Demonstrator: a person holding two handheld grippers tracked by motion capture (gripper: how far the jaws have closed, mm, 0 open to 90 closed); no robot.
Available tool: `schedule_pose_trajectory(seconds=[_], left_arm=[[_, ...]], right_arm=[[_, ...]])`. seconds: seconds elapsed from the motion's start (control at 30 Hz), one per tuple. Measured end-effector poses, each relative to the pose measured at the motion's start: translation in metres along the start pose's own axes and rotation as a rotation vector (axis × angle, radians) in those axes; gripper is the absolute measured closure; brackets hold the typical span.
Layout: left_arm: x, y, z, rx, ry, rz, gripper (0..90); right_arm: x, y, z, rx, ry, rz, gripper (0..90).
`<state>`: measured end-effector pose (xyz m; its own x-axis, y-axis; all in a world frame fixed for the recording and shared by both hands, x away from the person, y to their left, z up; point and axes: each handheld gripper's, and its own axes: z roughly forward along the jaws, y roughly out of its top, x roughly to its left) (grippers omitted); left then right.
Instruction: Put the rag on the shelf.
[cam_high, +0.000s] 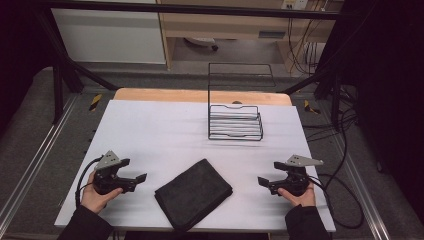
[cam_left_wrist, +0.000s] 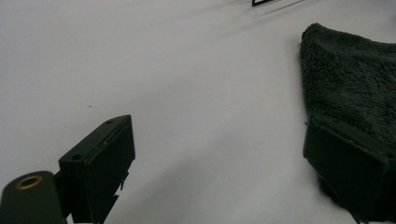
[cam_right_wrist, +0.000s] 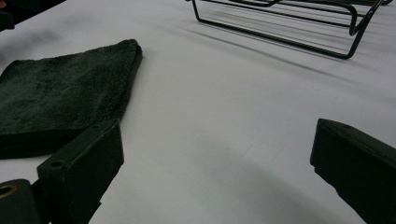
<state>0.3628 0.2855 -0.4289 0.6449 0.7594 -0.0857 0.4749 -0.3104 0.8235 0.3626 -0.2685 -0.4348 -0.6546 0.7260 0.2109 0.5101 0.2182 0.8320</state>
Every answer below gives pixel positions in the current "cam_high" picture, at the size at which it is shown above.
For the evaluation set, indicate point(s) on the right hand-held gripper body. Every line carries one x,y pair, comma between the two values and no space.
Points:
296,180

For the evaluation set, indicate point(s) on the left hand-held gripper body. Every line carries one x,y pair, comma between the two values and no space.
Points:
106,178

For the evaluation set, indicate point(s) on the black cloth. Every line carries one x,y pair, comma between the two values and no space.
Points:
193,193

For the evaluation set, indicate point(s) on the person's right hand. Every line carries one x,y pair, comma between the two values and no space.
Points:
301,199

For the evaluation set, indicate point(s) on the person's left hand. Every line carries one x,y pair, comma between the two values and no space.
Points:
94,199

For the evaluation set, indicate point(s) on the white table cover sheet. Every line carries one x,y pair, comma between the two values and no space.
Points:
160,133

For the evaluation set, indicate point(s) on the white cabinet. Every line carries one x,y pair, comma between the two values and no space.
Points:
106,36

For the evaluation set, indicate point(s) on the chair base with caster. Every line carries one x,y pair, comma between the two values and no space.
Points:
203,42

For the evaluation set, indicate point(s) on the light wooden desk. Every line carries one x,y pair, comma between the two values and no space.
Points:
233,25

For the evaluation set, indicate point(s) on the aluminium floor rail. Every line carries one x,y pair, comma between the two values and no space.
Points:
33,163
363,190

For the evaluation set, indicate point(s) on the black metal frame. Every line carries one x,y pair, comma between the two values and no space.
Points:
63,66

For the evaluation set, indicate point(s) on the white wall socket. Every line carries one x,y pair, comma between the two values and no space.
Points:
294,4

